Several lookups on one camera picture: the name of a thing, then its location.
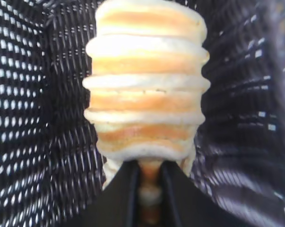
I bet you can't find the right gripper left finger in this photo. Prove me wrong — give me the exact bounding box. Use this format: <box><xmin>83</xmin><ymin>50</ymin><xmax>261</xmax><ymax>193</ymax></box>
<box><xmin>89</xmin><ymin>161</ymin><xmax>143</xmax><ymax>227</ymax></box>

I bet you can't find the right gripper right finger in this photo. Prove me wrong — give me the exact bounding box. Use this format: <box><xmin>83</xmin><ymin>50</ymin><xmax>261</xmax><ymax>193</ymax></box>
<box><xmin>160</xmin><ymin>162</ymin><xmax>250</xmax><ymax>227</ymax></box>

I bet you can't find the long striped bread roll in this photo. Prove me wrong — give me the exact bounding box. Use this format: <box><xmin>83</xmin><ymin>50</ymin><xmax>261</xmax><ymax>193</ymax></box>
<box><xmin>82</xmin><ymin>0</ymin><xmax>210</xmax><ymax>226</ymax></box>

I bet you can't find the dark brown wicker basket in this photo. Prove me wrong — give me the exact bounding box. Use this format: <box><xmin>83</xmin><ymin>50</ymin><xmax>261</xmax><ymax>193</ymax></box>
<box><xmin>0</xmin><ymin>0</ymin><xmax>285</xmax><ymax>227</ymax></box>

